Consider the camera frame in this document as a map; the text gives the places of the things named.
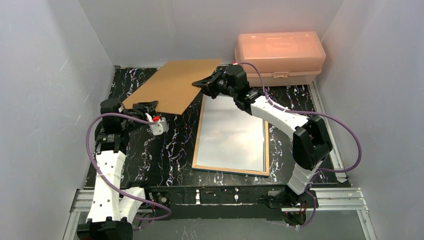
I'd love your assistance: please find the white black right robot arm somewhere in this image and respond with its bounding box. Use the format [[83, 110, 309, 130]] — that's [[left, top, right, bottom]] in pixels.
[[192, 64, 333, 202]]

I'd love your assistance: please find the orange translucent plastic box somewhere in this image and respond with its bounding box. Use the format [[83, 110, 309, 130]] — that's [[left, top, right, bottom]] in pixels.
[[234, 31, 326, 87]]

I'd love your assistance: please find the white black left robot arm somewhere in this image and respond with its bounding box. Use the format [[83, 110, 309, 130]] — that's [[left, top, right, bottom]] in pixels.
[[76, 98, 165, 240]]

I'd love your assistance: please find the aluminium rail base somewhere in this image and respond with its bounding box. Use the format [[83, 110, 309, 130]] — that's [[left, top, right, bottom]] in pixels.
[[62, 188, 377, 240]]

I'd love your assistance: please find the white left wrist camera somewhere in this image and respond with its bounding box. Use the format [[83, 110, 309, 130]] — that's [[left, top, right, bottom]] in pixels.
[[145, 113, 169, 136]]

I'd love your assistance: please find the blue wooden picture frame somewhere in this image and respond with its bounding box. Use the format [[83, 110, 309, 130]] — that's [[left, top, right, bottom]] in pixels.
[[191, 94, 270, 178]]

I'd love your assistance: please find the hot air balloon photo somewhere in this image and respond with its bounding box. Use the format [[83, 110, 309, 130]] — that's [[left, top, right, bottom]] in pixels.
[[196, 96, 266, 172]]

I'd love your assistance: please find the brown cardboard backing board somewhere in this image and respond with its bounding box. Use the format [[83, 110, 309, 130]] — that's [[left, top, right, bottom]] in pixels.
[[123, 59, 222, 115]]

